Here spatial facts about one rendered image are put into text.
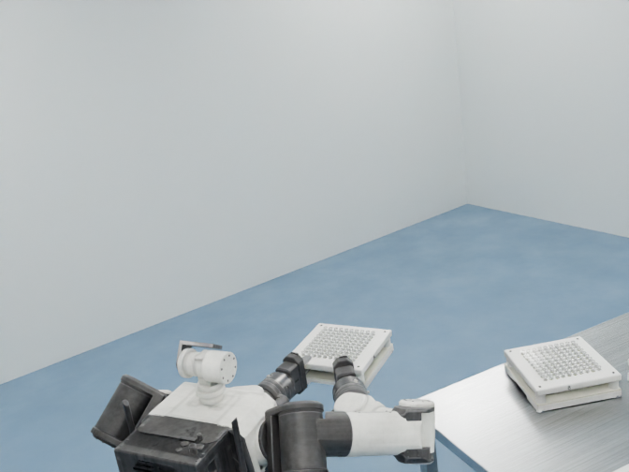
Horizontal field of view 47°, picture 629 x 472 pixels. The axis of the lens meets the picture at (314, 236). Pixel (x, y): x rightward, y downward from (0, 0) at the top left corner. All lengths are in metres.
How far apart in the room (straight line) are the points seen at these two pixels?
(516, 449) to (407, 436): 0.53
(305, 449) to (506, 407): 0.87
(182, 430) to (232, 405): 0.12
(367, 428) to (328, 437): 0.09
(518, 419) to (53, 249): 3.40
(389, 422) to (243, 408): 0.30
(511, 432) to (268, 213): 3.66
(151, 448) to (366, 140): 4.64
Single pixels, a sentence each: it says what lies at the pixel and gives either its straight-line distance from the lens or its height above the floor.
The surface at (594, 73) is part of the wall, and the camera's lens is 5.72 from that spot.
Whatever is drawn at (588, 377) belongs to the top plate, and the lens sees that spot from 2.19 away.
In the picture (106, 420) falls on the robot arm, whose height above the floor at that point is 1.23.
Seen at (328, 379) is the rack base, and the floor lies 1.02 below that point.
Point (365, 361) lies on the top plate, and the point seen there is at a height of 1.06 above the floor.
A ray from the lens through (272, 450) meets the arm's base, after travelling 1.51.
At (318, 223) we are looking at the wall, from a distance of 5.73.
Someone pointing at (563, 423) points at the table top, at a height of 0.88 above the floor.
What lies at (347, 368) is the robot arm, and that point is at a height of 1.09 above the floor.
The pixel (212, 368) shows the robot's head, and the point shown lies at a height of 1.36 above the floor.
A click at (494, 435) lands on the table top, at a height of 0.88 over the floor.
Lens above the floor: 2.07
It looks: 19 degrees down
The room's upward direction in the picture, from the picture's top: 8 degrees counter-clockwise
